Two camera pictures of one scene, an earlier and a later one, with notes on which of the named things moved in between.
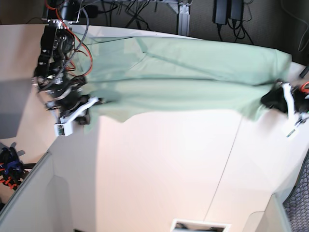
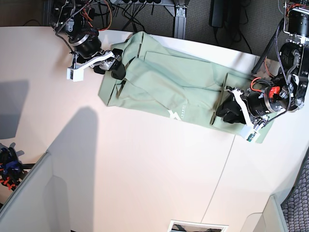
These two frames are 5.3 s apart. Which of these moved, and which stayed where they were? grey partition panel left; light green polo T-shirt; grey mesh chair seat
Moved: light green polo T-shirt
Stayed: grey partition panel left; grey mesh chair seat
